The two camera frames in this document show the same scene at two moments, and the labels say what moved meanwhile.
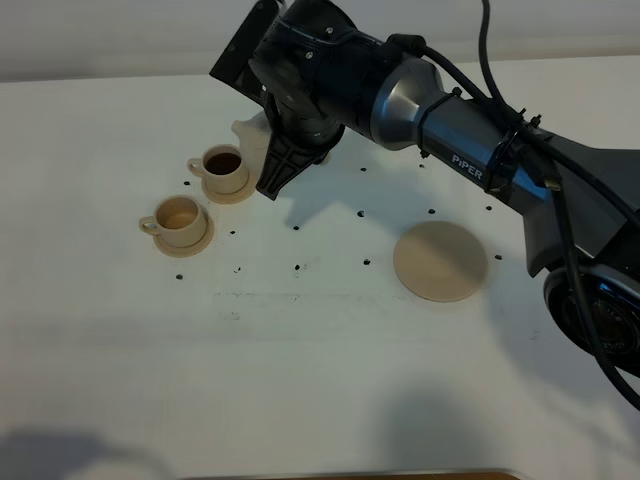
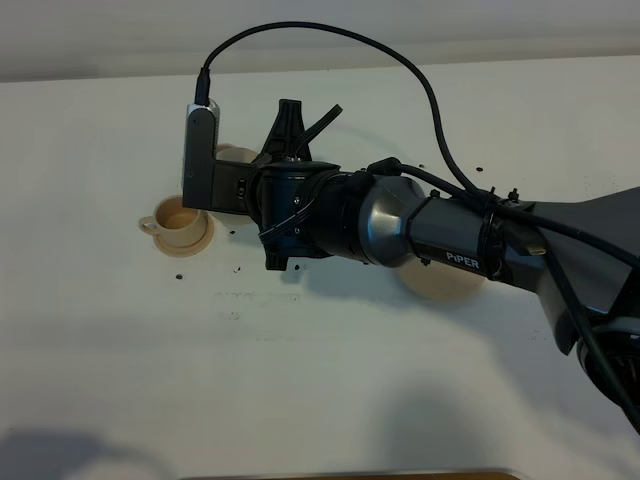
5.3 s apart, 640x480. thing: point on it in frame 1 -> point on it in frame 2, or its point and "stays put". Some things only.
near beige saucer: x=181 y=252 stays put
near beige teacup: x=179 y=221 stays put
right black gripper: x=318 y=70 -> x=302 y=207
